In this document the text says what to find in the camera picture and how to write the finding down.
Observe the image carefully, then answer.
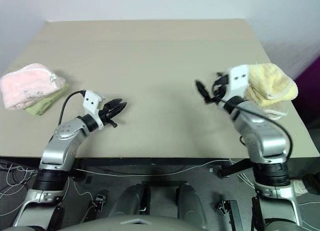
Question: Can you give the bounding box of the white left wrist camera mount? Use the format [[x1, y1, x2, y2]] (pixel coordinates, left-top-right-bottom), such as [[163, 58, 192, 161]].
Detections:
[[82, 90, 107, 131]]

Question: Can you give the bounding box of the dark grey rounded shape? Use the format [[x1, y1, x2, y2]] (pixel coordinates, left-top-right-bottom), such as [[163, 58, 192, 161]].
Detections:
[[176, 183, 208, 227], [108, 184, 151, 218]]

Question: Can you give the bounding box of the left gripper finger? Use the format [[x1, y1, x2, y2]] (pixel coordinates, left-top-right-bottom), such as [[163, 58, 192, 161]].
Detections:
[[109, 97, 124, 110], [112, 102, 129, 116]]

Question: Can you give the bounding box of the black table frame rail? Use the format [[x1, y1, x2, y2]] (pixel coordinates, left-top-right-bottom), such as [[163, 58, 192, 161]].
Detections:
[[0, 155, 320, 167]]

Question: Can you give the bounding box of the grey rounded robot body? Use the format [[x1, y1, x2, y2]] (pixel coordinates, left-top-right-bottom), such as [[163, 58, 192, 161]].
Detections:
[[56, 214, 208, 231]]

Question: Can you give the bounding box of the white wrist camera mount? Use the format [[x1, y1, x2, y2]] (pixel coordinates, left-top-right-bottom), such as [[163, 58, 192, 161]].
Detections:
[[82, 90, 107, 131], [226, 64, 251, 103]]

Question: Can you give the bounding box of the pale yellow towel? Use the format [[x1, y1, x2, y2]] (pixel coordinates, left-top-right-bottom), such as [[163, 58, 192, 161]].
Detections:
[[243, 62, 299, 121]]

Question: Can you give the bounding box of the green folded towel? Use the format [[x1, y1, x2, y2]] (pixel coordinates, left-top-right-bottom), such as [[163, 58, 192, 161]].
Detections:
[[24, 83, 70, 116]]

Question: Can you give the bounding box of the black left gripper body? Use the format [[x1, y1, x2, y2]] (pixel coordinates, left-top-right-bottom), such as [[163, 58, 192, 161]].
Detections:
[[99, 102, 119, 129]]

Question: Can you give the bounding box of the black metal floor clamp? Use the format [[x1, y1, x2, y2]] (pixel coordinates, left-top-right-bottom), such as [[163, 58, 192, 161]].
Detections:
[[93, 193, 106, 212], [216, 199, 238, 217]]

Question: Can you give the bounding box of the pink folded towel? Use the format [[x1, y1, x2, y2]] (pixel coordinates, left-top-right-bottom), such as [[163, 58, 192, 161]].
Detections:
[[0, 62, 67, 111]]

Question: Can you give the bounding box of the black table frame bracket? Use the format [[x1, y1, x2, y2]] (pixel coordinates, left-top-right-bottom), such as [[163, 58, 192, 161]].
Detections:
[[218, 158, 253, 179]]

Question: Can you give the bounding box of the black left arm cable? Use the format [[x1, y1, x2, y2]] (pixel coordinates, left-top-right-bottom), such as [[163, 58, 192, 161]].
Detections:
[[58, 90, 86, 124]]

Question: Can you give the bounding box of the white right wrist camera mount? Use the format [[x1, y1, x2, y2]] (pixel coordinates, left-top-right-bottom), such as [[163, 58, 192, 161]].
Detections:
[[226, 64, 251, 103]]

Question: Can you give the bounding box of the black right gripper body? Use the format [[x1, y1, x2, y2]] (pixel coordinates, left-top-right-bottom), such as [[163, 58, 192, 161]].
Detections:
[[216, 74, 231, 98]]

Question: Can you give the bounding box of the dark rounded object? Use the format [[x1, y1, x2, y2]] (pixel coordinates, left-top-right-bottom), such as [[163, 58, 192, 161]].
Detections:
[[301, 173, 320, 196]]

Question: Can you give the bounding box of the purple panel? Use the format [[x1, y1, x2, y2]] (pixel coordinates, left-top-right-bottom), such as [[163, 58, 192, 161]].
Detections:
[[294, 54, 320, 129]]

